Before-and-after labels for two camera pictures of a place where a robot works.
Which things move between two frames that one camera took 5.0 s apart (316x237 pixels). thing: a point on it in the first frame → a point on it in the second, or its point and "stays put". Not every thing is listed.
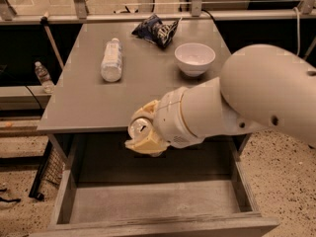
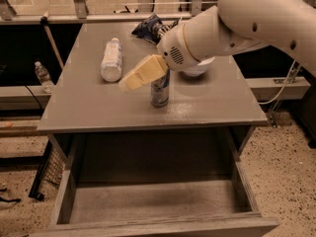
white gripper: (169, 118) → (172, 50)
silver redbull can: (140, 128) → (160, 91)
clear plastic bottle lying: (112, 62) stays put
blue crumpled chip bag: (154, 30) stays put
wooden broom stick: (44, 22) stays put
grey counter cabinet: (111, 73) stays put
